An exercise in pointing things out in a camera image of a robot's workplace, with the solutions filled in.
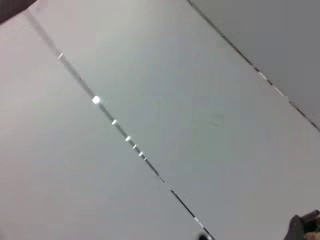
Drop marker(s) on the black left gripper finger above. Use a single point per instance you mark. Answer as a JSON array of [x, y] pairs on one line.
[[296, 227]]

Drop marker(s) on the khaki canvas food bag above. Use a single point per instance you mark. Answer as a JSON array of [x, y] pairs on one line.
[[313, 236]]

